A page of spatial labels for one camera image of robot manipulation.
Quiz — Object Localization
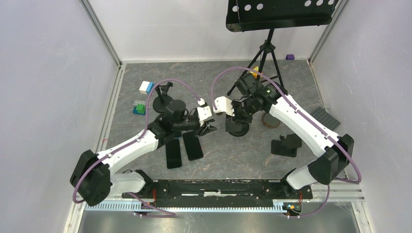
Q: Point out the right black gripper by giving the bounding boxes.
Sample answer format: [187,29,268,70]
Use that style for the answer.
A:
[225,96,257,125]

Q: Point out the black round-base phone stand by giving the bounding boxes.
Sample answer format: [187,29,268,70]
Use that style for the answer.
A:
[225,115,250,137]

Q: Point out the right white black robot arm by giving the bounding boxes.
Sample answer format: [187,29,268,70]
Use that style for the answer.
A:
[224,73,354,198]

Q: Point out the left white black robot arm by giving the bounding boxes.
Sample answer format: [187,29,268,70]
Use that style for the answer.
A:
[69,100,216,206]

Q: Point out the far black phone stand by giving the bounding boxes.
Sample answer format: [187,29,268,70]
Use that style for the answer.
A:
[153,82,173,114]

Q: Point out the black square-base phone holder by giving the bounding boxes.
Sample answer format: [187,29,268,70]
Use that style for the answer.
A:
[271,133,302,158]

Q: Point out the black music stand tripod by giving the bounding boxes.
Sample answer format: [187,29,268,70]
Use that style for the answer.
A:
[225,0,338,86]

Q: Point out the middle black smartphone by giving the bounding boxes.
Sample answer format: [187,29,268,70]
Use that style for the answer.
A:
[182,131,204,161]

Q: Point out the black smartphone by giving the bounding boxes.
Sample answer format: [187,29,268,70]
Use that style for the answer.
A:
[166,139,182,169]
[182,131,204,161]

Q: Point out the lower left black smartphone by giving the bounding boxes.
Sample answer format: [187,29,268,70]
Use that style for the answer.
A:
[166,139,182,169]

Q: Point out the orange yellow block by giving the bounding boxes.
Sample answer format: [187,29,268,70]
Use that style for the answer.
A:
[249,66,259,78]

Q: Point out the purple block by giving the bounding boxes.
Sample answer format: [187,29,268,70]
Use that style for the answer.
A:
[285,54,295,60]

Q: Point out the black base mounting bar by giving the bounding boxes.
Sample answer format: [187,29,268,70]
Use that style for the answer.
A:
[136,179,313,208]

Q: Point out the green white blue blocks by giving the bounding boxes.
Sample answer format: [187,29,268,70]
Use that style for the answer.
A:
[132,100,147,116]

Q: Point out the white and blue blocks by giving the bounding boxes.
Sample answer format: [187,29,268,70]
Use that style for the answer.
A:
[138,81,155,95]

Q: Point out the grey studded baseplate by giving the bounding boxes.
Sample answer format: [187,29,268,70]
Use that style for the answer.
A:
[310,107,341,131]

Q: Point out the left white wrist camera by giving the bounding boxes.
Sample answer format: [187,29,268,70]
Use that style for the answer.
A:
[196,98,215,126]

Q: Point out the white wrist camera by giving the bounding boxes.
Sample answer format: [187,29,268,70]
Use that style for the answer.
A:
[212,96,235,117]
[196,98,215,126]

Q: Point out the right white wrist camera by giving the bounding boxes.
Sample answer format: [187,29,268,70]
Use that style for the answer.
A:
[212,96,235,117]

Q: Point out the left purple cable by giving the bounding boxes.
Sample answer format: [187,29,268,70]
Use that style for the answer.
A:
[72,79,206,218]

